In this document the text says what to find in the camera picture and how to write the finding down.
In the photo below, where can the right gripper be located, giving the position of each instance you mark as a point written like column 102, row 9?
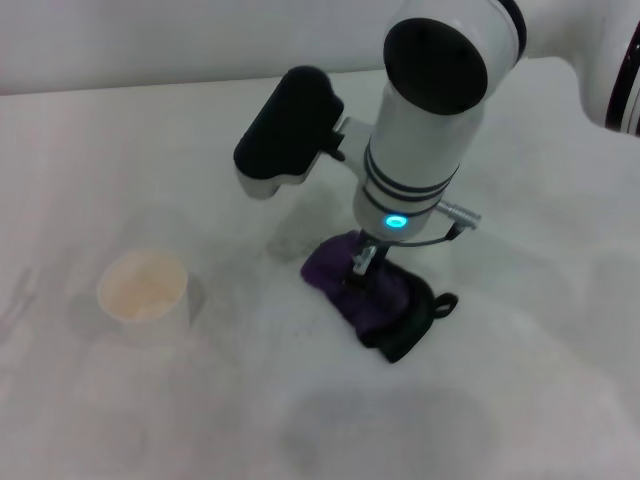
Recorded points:
column 367, row 255

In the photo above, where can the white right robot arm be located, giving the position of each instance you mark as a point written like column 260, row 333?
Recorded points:
column 425, row 125

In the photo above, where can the purple rag with black trim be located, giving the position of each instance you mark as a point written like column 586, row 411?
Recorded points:
column 380, row 310

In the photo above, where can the white paper cup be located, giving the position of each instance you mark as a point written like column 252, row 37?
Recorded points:
column 142, row 295

